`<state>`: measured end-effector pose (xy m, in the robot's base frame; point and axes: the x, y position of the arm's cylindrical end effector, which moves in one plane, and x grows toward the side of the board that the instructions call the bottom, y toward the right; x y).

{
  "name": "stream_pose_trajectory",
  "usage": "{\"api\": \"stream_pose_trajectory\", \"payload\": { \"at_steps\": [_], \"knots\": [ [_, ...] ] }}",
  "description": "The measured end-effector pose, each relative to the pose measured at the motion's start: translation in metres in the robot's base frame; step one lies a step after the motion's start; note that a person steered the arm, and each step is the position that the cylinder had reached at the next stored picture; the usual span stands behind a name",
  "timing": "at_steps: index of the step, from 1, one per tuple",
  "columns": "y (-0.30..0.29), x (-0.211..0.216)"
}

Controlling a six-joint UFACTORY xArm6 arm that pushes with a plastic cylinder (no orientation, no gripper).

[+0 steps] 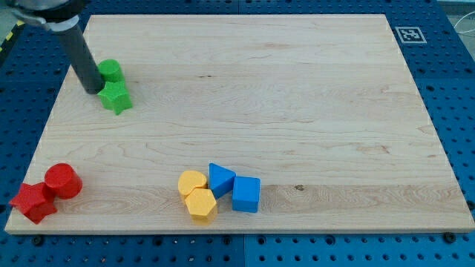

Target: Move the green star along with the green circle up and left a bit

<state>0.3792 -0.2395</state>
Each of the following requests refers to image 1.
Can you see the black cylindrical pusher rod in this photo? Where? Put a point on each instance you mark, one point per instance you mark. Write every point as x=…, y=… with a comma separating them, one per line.
x=81, y=59

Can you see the green cylinder block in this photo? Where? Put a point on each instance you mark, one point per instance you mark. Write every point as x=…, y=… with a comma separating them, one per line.
x=111, y=70

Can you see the green star block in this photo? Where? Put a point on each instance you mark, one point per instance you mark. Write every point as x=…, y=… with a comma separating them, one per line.
x=115, y=97

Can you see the red star block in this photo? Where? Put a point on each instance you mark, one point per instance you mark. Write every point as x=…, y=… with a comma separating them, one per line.
x=34, y=201

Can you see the red cylinder block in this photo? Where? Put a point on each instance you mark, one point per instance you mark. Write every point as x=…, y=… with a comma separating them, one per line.
x=64, y=182

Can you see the yellow heart block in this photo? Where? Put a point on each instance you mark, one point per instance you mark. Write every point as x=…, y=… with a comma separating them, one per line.
x=190, y=180

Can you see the wooden board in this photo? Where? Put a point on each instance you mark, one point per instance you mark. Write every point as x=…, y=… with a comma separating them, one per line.
x=321, y=108

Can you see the blue triangle block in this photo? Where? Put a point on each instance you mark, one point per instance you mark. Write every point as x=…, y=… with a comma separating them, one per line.
x=221, y=180

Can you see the yellow hexagon block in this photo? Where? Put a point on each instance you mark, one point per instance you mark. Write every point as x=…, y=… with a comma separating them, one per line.
x=202, y=206

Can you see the blue cube block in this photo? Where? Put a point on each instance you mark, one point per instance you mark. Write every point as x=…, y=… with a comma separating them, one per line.
x=246, y=194

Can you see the white fiducial marker tag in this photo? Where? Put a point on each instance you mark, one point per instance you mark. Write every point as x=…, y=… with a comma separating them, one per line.
x=410, y=35

